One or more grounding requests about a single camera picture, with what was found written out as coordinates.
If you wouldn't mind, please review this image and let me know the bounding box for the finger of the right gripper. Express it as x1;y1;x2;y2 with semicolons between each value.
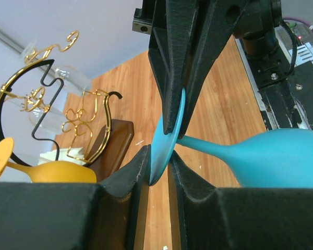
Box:
179;1;248;138
148;1;198;134

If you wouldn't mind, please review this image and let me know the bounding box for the tall clear champagne flute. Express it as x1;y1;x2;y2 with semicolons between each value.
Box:
20;39;94;94

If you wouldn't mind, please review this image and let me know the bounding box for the blue plastic goblet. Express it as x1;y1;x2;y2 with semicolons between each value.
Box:
149;90;313;189

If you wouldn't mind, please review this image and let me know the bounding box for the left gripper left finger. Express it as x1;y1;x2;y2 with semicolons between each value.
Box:
0;146;149;249

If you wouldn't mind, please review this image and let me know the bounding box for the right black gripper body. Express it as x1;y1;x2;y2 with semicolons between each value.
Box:
132;1;282;83

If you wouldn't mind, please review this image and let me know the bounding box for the gold and black wine glass rack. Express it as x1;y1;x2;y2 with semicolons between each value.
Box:
0;30;134;181

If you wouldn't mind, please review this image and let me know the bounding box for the yellow plastic goblet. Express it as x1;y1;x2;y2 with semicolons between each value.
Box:
0;137;97;183

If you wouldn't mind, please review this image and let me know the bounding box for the short clear wine glass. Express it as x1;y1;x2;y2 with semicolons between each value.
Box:
5;98;67;134

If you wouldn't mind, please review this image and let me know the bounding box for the folded cream cloth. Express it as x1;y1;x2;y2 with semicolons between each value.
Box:
38;147;84;165

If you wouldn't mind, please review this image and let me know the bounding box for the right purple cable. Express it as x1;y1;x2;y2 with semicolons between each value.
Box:
281;15;313;29

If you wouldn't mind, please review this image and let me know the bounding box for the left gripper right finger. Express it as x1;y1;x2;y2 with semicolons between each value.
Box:
168;153;313;249

